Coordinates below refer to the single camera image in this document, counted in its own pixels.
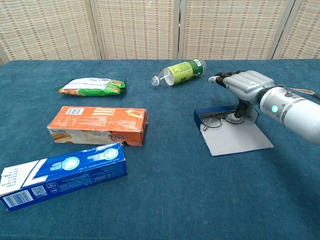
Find teal tablecloth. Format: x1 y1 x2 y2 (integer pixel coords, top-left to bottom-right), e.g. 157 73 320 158
0 59 320 240

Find clear bottle with green label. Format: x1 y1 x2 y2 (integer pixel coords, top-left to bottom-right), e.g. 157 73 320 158
150 58 208 87

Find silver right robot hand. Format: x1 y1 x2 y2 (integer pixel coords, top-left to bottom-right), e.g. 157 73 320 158
208 70 276 120

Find orange biscuit box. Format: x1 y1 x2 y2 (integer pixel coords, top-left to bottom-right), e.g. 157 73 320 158
46 105 149 148

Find thin-framed eyeglasses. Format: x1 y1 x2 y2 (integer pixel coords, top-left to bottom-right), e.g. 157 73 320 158
201 111 247 132

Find woven folding screen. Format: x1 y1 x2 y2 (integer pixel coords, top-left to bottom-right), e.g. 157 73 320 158
0 0 320 66

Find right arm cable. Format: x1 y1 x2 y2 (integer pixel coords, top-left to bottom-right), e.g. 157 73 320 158
277 85 320 102

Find green snack bag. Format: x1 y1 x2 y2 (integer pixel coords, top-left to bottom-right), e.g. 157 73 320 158
57 77 127 97

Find blue toothpaste box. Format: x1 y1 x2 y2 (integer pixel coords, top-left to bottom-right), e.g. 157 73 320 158
0 142 129 213

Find dark blue glasses case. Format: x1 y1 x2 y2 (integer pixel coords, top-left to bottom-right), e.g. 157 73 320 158
193 104 275 157

